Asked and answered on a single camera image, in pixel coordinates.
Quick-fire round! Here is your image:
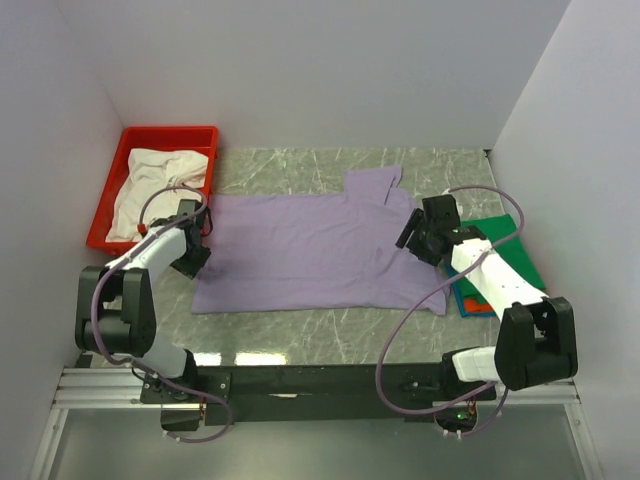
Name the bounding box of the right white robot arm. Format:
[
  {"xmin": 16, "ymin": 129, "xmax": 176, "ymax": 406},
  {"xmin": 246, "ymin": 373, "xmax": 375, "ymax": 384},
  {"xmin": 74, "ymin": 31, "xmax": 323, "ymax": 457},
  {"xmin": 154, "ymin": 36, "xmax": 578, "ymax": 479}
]
[{"xmin": 396, "ymin": 194, "xmax": 578, "ymax": 399}]

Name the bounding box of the white crumpled t shirt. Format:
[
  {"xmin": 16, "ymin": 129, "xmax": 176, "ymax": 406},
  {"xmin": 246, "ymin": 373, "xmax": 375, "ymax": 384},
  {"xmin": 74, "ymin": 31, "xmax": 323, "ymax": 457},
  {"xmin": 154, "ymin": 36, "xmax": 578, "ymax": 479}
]
[{"xmin": 106, "ymin": 148, "xmax": 209, "ymax": 243}]

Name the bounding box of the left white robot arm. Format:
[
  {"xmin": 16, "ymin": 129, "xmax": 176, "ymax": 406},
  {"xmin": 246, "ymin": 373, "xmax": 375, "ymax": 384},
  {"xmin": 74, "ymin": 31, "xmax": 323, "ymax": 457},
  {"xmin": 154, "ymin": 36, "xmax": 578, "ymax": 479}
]
[{"xmin": 74, "ymin": 200, "xmax": 212, "ymax": 403}]

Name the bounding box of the orange t shirt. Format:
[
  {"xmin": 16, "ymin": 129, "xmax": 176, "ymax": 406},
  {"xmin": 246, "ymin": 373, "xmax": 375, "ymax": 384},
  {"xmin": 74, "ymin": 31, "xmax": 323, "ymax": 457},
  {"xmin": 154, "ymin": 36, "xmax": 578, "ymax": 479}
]
[{"xmin": 463, "ymin": 296, "xmax": 493, "ymax": 314}]

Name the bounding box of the lavender t shirt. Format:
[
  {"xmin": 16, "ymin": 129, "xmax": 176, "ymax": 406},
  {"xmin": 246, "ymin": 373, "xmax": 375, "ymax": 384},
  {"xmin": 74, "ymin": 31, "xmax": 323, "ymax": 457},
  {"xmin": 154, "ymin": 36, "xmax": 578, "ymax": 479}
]
[{"xmin": 192, "ymin": 165, "xmax": 448, "ymax": 315}]

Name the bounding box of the green t shirt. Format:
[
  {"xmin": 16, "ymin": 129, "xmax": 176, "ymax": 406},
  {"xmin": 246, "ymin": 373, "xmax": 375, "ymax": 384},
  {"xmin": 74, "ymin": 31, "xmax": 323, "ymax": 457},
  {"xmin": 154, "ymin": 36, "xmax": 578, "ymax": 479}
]
[{"xmin": 461, "ymin": 214, "xmax": 546, "ymax": 290}]

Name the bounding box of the red plastic bin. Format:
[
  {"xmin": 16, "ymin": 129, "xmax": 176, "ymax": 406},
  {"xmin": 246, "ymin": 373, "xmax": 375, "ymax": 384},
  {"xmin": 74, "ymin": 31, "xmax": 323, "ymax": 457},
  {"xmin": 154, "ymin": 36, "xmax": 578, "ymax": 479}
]
[{"xmin": 86, "ymin": 125, "xmax": 219, "ymax": 256}]

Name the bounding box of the aluminium frame rail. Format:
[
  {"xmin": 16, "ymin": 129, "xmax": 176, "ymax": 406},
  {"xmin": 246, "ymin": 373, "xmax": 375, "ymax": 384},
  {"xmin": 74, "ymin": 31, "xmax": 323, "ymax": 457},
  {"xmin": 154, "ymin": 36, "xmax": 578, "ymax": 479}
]
[{"xmin": 27, "ymin": 264, "xmax": 166, "ymax": 480}]

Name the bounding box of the black base beam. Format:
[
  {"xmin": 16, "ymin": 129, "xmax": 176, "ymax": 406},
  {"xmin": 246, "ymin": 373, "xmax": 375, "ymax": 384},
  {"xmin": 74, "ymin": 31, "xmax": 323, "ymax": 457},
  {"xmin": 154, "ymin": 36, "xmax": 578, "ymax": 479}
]
[{"xmin": 140, "ymin": 363, "xmax": 483, "ymax": 431}]

